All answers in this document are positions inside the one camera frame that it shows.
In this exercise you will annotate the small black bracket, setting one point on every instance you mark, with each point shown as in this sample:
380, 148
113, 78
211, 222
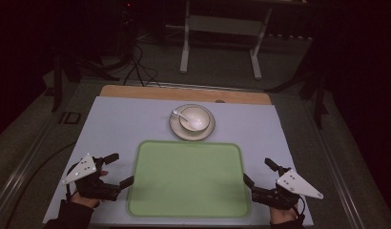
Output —
69, 118

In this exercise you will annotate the black metal stand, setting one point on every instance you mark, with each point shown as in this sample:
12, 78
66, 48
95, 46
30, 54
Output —
317, 95
58, 82

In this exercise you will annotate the person's right hand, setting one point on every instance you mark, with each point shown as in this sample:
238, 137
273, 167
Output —
282, 215

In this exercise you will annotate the white metal stand frame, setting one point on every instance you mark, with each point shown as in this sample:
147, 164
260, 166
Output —
225, 25

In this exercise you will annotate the pale blue table mat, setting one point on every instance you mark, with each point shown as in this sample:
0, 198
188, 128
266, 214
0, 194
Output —
120, 124

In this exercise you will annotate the white bowl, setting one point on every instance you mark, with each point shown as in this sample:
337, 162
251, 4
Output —
198, 119

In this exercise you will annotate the white spoon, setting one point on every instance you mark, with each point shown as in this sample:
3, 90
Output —
181, 116

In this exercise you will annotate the white plate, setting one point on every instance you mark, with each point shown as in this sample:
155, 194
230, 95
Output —
190, 135

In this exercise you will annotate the green tray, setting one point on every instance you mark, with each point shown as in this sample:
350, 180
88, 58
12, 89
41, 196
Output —
189, 179

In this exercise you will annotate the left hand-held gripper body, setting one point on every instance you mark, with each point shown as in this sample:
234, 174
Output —
80, 170

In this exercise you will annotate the person's left hand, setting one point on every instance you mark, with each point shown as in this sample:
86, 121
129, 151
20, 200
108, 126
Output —
85, 201

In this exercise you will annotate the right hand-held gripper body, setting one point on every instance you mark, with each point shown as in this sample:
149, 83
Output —
298, 187

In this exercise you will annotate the aluminium rail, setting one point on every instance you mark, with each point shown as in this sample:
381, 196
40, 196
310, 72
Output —
203, 86
339, 171
15, 178

